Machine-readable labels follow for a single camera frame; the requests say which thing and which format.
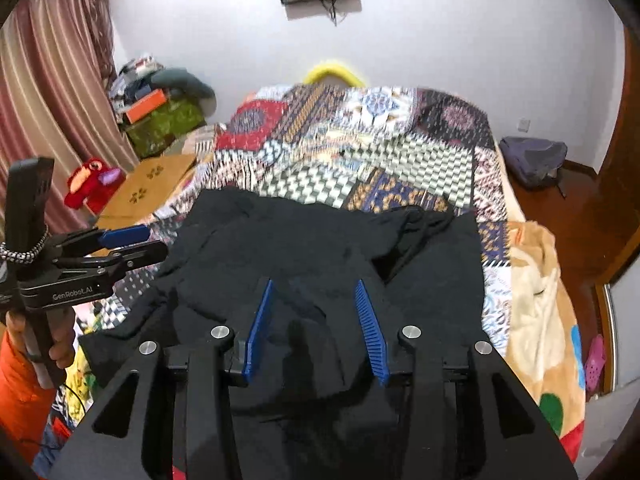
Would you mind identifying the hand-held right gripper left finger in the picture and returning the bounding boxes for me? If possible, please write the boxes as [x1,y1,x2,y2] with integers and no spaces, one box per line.
[47,279,277,480]

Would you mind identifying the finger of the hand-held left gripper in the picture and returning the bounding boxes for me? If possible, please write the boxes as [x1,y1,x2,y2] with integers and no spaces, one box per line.
[50,225,152,253]
[52,240,169,275]

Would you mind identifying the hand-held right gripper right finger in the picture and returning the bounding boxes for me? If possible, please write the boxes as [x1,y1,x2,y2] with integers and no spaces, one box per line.
[353,279,577,480]

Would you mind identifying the black zip hoodie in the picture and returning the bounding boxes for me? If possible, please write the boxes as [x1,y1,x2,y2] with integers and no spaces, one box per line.
[79,187,506,480]

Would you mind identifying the pile of clothes and bags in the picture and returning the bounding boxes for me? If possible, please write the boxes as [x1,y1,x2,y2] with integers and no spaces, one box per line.
[107,52,166,111]

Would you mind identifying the person's left hand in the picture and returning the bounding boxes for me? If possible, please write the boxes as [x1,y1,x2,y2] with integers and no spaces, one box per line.
[4,307,77,376]

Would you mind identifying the wooden lap desk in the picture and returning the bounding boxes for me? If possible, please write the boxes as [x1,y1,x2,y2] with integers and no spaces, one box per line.
[95,154,198,231]

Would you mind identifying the red plush toy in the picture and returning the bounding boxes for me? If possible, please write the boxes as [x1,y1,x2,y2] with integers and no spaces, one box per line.
[64,157,126,211]

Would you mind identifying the green patterned cloth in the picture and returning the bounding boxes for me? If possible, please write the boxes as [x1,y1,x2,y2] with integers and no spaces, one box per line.
[122,97,207,160]

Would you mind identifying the orange box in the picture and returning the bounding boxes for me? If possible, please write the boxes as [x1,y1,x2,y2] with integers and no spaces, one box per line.
[124,89,168,125]

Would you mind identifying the striped red curtain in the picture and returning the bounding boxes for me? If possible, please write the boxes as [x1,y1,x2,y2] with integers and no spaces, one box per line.
[0,0,141,241]

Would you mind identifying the patchwork patterned quilt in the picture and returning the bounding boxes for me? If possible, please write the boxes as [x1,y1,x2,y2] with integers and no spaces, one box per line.
[75,82,513,361]

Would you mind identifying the pink slipper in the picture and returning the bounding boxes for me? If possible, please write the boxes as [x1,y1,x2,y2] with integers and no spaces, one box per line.
[584,335,607,401]

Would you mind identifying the grey backpack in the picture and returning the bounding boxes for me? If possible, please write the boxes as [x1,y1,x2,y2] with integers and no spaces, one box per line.
[499,136,568,198]

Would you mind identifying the yellow curved foam tube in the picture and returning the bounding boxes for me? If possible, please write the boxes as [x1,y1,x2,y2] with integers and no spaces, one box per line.
[304,59,368,87]

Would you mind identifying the wardrobe with white sliding door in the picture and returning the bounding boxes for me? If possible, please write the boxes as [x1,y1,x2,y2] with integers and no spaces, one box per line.
[592,25,640,396]

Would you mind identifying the black and white braided cord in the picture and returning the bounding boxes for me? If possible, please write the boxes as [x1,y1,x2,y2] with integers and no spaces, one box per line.
[0,227,50,263]

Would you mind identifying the black monitor cable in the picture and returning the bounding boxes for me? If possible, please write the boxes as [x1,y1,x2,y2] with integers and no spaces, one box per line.
[321,0,347,27]

